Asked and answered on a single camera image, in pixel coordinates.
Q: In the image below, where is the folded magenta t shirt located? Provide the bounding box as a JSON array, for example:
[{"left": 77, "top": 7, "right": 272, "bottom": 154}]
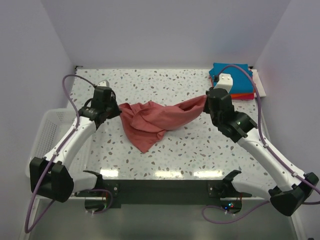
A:
[{"left": 239, "top": 93, "right": 255, "bottom": 101}]

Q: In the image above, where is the folded white t shirt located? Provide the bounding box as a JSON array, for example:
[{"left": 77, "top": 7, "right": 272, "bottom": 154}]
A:
[{"left": 251, "top": 69, "right": 267, "bottom": 98}]

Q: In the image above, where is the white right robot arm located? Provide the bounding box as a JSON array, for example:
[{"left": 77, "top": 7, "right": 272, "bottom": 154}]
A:
[{"left": 203, "top": 87, "right": 319, "bottom": 217}]

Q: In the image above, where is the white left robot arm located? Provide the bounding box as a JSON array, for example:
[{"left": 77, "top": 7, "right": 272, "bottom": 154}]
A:
[{"left": 29, "top": 86, "right": 121, "bottom": 203}]

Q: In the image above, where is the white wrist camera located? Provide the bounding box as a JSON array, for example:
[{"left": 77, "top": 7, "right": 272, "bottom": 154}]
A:
[
  {"left": 213, "top": 73, "right": 234, "bottom": 93},
  {"left": 97, "top": 80, "right": 110, "bottom": 88}
]

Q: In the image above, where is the folded blue t shirt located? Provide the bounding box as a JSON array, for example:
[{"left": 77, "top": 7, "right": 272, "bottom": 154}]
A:
[{"left": 209, "top": 62, "right": 253, "bottom": 85}]

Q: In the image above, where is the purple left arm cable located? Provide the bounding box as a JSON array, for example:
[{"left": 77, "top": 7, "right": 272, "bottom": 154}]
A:
[{"left": 23, "top": 74, "right": 111, "bottom": 235}]

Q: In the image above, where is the white plastic basket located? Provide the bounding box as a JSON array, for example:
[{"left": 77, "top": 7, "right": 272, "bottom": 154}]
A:
[{"left": 28, "top": 108, "right": 97, "bottom": 181}]

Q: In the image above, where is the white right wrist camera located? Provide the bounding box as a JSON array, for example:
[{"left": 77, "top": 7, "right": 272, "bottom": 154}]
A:
[{"left": 213, "top": 73, "right": 234, "bottom": 93}]

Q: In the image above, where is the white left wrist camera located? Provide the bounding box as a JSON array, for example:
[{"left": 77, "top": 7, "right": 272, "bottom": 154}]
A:
[{"left": 97, "top": 80, "right": 110, "bottom": 88}]

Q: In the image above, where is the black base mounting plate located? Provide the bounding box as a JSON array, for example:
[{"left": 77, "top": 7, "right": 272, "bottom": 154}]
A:
[{"left": 74, "top": 179, "right": 243, "bottom": 214}]

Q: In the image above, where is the salmon pink t shirt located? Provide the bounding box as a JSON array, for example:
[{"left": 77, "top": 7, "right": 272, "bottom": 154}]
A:
[{"left": 119, "top": 95, "right": 207, "bottom": 153}]

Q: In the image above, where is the aluminium table frame rail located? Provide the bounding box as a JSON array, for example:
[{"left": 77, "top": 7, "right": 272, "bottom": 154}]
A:
[{"left": 254, "top": 97, "right": 278, "bottom": 161}]

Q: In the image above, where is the folded orange t shirt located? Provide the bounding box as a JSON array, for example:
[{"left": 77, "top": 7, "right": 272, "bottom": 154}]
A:
[{"left": 229, "top": 81, "right": 256, "bottom": 100}]

